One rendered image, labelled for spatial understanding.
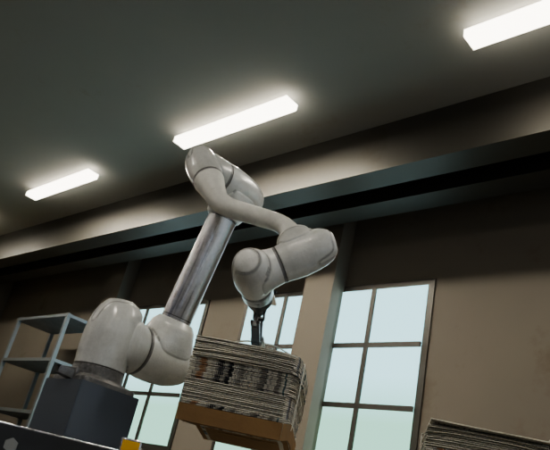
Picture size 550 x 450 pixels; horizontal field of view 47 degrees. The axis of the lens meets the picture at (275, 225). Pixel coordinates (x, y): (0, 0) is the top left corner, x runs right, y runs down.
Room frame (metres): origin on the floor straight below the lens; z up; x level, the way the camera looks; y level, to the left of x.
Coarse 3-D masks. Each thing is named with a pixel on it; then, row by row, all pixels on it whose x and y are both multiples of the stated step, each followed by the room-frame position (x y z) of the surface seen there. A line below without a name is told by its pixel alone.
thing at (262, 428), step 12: (180, 408) 1.76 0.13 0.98; (192, 408) 1.75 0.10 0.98; (204, 408) 1.74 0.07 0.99; (192, 420) 1.76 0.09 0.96; (204, 420) 1.75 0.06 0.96; (216, 420) 1.74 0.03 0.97; (228, 420) 1.73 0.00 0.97; (240, 420) 1.72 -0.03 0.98; (252, 420) 1.71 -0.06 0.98; (264, 420) 1.71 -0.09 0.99; (252, 432) 1.72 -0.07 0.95; (264, 432) 1.71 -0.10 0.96; (276, 432) 1.70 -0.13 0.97; (288, 432) 1.84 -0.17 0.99
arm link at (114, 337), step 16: (112, 304) 1.89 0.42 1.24; (128, 304) 1.90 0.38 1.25; (96, 320) 1.88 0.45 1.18; (112, 320) 1.87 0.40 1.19; (128, 320) 1.89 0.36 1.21; (96, 336) 1.87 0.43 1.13; (112, 336) 1.87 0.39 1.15; (128, 336) 1.90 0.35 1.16; (144, 336) 1.94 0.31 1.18; (80, 352) 1.90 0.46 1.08; (96, 352) 1.87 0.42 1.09; (112, 352) 1.88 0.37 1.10; (128, 352) 1.92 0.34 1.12; (144, 352) 1.95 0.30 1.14; (112, 368) 1.89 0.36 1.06; (128, 368) 1.96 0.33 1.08
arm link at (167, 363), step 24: (240, 192) 1.91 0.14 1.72; (216, 216) 1.95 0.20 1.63; (216, 240) 1.97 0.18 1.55; (192, 264) 1.99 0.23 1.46; (216, 264) 2.01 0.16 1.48; (192, 288) 2.00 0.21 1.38; (168, 312) 2.02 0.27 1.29; (192, 312) 2.03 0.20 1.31; (168, 336) 1.99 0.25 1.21; (192, 336) 2.05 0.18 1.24; (168, 360) 2.02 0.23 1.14; (168, 384) 2.10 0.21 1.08
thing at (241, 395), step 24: (192, 360) 1.75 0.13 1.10; (216, 360) 1.73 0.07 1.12; (240, 360) 1.71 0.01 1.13; (264, 360) 1.69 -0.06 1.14; (288, 360) 1.68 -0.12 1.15; (192, 384) 1.75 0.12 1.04; (216, 384) 1.74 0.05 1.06; (240, 384) 1.72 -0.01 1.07; (264, 384) 1.70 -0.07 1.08; (288, 384) 1.69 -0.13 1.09; (216, 408) 1.74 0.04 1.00; (240, 408) 1.75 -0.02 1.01; (264, 408) 1.71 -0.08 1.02; (288, 408) 1.78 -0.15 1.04; (240, 432) 1.73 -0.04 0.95
